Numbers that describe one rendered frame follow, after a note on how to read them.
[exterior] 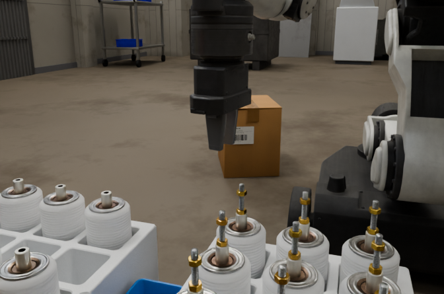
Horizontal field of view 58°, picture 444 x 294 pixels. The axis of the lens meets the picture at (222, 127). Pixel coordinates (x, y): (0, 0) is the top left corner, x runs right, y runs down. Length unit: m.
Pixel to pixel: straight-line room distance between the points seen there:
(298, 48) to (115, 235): 7.29
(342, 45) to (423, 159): 5.89
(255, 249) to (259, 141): 0.94
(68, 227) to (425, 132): 0.78
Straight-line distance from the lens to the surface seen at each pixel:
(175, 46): 8.06
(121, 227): 0.90
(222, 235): 0.67
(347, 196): 1.07
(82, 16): 6.29
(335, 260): 0.86
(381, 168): 0.91
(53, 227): 0.96
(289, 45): 8.02
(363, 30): 6.73
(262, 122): 1.65
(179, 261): 1.16
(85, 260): 0.92
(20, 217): 1.03
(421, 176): 0.89
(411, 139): 0.91
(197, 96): 0.55
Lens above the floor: 0.63
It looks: 15 degrees down
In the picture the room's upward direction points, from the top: straight up
